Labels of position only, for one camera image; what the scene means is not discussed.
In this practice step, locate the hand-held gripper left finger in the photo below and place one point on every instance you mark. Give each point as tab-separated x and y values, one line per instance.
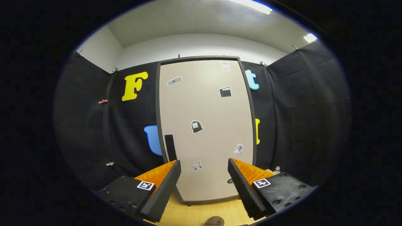
163	194

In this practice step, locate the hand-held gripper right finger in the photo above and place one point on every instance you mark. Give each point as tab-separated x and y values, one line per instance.
245	191

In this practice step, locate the beige shoe cabinet door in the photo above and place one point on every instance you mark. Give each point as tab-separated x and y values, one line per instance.
204	103

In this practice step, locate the dark grey shoe cabinet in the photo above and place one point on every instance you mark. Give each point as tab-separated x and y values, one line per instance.
201	57

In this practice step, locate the green label bottle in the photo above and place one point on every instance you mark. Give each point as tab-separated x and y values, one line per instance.
276	171

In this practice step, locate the black backdrop cloth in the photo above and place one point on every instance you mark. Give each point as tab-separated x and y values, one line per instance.
289	110

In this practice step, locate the red clip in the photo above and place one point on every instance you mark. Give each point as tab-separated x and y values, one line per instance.
103	101

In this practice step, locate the small ceiling light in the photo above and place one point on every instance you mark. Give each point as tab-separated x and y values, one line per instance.
310	38

